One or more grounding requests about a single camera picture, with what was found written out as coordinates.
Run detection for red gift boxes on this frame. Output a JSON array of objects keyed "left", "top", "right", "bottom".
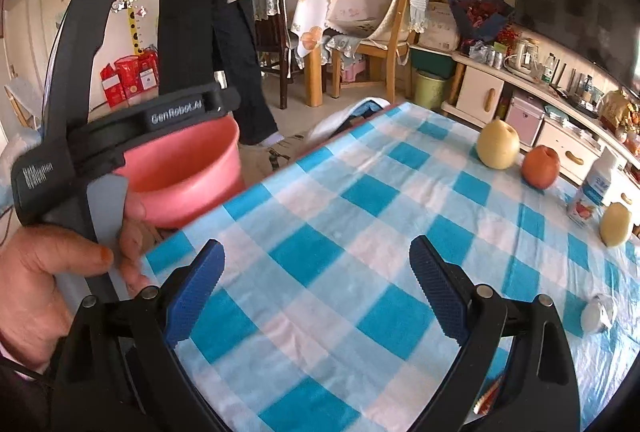
[{"left": 100, "top": 48, "right": 160, "bottom": 109}]

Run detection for red apple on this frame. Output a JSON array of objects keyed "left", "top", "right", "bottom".
[{"left": 521, "top": 145, "right": 561, "bottom": 190}]

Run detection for black television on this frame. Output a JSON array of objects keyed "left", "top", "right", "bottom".
[{"left": 514, "top": 0, "right": 639, "bottom": 96}]

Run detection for white TV cabinet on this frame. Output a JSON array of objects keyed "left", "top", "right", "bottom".
[{"left": 442, "top": 52, "right": 639, "bottom": 209}]

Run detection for standing white yogurt bottle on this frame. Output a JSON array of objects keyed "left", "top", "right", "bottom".
[{"left": 567, "top": 147, "right": 618, "bottom": 226}]

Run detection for green trash bin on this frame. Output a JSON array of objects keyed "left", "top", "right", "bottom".
[{"left": 413, "top": 70, "right": 448, "bottom": 110}]

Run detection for person in black clothes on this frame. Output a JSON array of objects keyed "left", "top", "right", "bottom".
[{"left": 157, "top": 0, "right": 283, "bottom": 147}]

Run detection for person's left hand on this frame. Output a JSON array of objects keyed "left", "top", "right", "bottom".
[{"left": 1, "top": 194, "right": 154, "bottom": 372}]

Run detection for small red candy wrapper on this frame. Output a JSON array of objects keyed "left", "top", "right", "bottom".
[{"left": 473, "top": 376, "right": 503, "bottom": 417}]

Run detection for blue white checkered tablecloth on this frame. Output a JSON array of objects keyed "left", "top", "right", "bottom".
[{"left": 143, "top": 103, "right": 639, "bottom": 431}]

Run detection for pink storage box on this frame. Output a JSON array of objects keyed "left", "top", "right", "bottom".
[{"left": 506, "top": 91, "right": 544, "bottom": 147}]

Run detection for dark flower bouquet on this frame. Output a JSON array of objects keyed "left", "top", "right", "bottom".
[{"left": 447, "top": 0, "right": 514, "bottom": 50}]

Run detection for yellow pear left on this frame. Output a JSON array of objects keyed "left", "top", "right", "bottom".
[{"left": 476, "top": 119, "right": 520, "bottom": 170}]

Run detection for pink plastic bucket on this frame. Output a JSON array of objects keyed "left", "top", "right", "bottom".
[{"left": 116, "top": 116, "right": 245, "bottom": 230}]

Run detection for white electric kettle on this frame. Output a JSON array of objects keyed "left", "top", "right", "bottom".
[{"left": 504, "top": 38, "right": 540, "bottom": 81}]

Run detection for dark wooden chair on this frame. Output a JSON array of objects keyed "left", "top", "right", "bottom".
[{"left": 253, "top": 0, "right": 293, "bottom": 110}]

